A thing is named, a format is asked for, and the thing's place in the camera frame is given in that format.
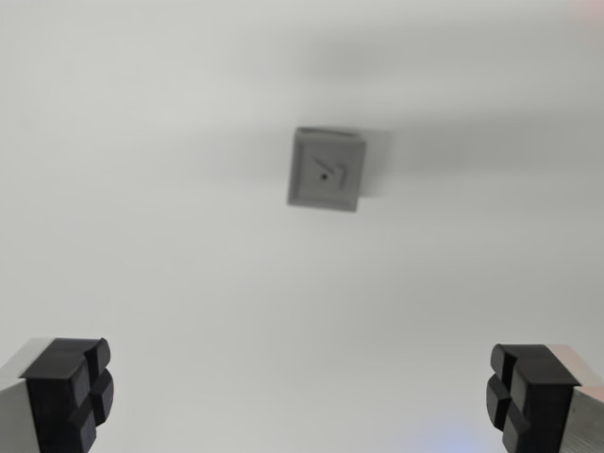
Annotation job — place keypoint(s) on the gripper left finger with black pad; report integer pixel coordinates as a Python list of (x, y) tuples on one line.
[(61, 396)]

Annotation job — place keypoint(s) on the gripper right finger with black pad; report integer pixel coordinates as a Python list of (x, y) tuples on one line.
[(538, 396)]

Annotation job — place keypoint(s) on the grey embossed cube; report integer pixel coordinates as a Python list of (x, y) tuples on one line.
[(325, 170)]

